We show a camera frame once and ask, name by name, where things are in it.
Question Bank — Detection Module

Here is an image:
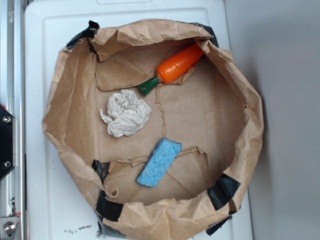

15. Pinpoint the blue sponge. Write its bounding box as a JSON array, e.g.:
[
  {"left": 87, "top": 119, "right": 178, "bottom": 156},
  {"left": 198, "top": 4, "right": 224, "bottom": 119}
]
[{"left": 136, "top": 137, "right": 183, "bottom": 188}]

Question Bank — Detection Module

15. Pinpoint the brown paper bag bin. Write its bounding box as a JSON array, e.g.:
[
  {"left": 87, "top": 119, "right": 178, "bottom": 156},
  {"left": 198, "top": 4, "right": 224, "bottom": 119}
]
[{"left": 42, "top": 19, "right": 264, "bottom": 240}]

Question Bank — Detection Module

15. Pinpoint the crumpled white paper towel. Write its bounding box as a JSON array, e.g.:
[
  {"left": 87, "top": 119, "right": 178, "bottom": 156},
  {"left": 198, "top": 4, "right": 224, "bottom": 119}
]
[{"left": 99, "top": 89, "right": 152, "bottom": 138}]

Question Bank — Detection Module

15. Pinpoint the orange plastic toy carrot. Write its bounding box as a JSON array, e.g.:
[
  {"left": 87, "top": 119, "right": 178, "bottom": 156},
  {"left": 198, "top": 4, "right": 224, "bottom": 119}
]
[{"left": 138, "top": 44, "right": 204, "bottom": 96}]

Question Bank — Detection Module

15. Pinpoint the white plastic tray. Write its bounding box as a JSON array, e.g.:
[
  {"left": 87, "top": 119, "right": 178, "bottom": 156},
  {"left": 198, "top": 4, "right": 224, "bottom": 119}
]
[{"left": 24, "top": 0, "right": 255, "bottom": 240}]

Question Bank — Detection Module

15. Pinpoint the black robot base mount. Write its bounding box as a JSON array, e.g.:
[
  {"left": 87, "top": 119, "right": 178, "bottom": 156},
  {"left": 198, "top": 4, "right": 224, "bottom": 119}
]
[{"left": 0, "top": 105, "right": 16, "bottom": 181}]

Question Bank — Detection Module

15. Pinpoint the aluminium frame rail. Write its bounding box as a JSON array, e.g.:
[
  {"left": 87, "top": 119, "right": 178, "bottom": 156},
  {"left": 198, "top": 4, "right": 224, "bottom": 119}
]
[{"left": 0, "top": 0, "right": 28, "bottom": 240}]

